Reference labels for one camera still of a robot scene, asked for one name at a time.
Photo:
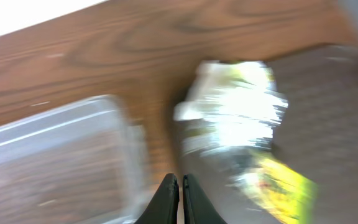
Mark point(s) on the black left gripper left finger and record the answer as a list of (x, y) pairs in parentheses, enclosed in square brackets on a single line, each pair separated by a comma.
[(163, 207)]

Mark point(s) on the yellow green snack wrapper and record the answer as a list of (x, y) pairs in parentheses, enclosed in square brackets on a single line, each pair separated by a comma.
[(287, 195)]

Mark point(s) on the aluminium foil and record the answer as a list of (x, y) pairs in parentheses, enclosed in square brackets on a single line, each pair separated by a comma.
[(204, 155)]

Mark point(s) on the white tissue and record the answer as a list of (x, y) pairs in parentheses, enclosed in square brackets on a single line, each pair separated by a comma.
[(238, 102)]

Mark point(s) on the clear plastic bin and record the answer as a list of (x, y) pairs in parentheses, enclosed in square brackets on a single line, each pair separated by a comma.
[(83, 162)]

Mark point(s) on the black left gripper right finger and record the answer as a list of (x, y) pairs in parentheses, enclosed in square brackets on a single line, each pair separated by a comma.
[(198, 209)]

